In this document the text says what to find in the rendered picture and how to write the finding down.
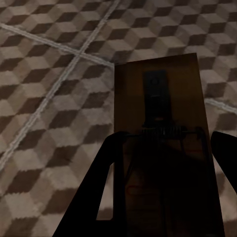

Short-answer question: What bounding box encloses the mousetrap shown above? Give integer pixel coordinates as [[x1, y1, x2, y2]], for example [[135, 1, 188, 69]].
[[114, 53, 225, 237]]

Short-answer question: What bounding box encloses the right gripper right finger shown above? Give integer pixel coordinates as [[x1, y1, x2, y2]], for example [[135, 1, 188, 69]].
[[210, 131, 237, 193]]

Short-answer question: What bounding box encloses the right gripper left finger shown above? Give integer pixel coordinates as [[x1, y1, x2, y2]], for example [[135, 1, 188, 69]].
[[52, 131, 127, 237]]

